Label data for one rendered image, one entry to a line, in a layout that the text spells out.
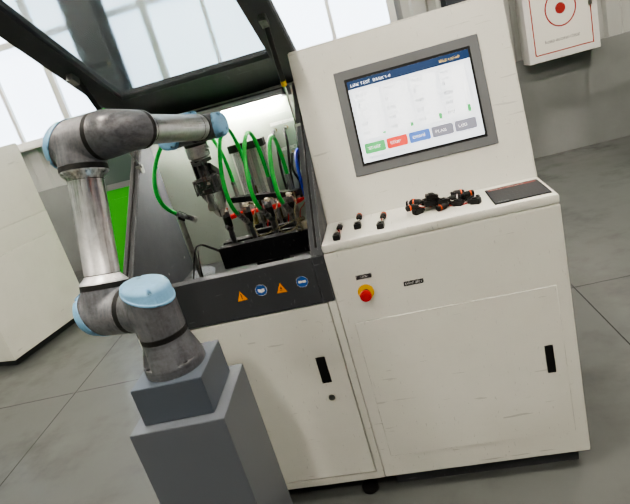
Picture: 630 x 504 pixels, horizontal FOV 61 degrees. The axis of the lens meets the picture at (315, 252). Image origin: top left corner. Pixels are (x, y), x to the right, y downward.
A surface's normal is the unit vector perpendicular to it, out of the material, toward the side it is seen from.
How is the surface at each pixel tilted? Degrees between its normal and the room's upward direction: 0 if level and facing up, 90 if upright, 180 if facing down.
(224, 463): 90
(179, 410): 90
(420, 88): 76
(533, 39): 90
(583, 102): 90
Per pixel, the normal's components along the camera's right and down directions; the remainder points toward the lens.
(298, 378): -0.11, 0.36
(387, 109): -0.17, 0.13
